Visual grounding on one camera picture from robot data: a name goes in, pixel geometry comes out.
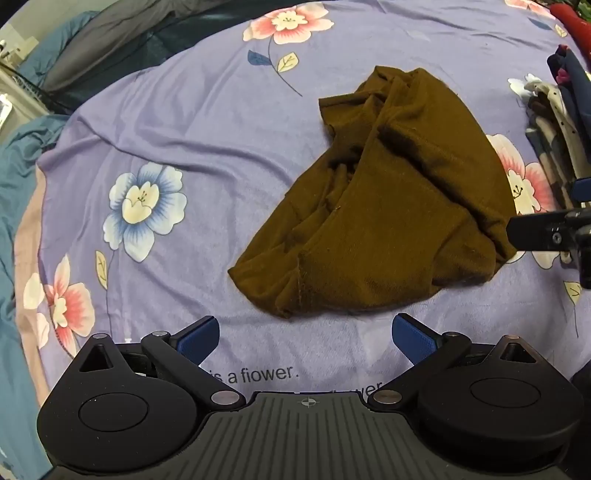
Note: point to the plaid garment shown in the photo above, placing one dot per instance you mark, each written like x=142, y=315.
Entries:
x=549, y=157

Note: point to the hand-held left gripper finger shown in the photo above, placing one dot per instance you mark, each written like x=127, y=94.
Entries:
x=413, y=339

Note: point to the brown knit garment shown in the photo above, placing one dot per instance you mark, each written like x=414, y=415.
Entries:
x=383, y=207

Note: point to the purple floral bed sheet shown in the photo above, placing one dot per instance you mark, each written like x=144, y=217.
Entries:
x=207, y=161

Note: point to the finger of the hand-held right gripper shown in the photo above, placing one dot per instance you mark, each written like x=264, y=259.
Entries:
x=535, y=230
x=581, y=190

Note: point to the teal duvet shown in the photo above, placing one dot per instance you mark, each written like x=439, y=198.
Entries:
x=18, y=194

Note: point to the white bedside furniture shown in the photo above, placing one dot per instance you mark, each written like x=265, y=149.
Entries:
x=18, y=87

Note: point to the red knit garment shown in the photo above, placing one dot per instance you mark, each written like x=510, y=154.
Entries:
x=572, y=21

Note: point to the grey blanket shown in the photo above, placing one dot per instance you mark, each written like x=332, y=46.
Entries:
x=120, y=41

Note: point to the navy floral garment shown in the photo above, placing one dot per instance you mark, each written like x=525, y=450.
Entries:
x=572, y=78

